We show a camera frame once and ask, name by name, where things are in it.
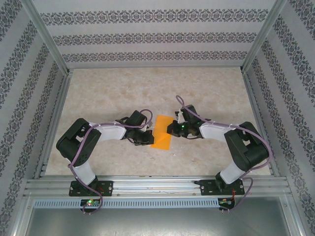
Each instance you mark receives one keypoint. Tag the orange paper sheet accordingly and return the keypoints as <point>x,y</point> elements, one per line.
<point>160,137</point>

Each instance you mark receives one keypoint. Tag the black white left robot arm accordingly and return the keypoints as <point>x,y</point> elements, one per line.
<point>73,142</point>

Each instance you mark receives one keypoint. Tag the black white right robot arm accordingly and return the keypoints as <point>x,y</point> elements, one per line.
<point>253,152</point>

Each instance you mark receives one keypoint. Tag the controller board with green light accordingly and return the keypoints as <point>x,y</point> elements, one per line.
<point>89,202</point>
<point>226,202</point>

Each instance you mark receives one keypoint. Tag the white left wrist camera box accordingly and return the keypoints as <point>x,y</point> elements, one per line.
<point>147,126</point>

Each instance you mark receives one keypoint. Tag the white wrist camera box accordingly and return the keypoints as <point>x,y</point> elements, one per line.
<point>147,126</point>
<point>180,118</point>

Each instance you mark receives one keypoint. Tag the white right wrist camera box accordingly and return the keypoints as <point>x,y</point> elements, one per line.
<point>180,118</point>

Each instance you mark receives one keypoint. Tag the long aluminium mounting rail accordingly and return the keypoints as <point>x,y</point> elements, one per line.
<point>152,183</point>

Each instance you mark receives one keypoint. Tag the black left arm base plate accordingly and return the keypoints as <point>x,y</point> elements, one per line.
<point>108,188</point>

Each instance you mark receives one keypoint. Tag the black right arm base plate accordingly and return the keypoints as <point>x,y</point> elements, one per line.
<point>205,188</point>

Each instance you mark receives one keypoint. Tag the thin aluminium back rail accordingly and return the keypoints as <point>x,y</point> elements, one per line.
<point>155,67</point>

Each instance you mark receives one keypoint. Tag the aluminium side rail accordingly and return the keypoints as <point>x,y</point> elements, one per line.
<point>251,98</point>
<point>61,98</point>

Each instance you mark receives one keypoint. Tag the aluminium frame post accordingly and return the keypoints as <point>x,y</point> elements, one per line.
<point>44,32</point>
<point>264,32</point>

